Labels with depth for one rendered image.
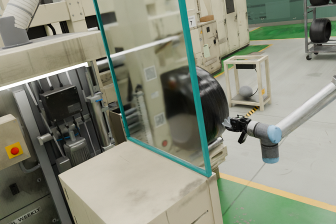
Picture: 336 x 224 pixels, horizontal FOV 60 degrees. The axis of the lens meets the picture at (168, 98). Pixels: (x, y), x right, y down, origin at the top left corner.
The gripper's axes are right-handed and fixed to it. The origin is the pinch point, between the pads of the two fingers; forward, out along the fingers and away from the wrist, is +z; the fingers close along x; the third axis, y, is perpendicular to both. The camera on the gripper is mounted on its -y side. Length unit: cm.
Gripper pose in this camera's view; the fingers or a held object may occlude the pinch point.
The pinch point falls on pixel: (223, 124)
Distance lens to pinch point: 185.6
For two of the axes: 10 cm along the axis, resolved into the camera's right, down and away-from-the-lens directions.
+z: -6.3, -1.3, 7.7
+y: -1.9, -9.3, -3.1
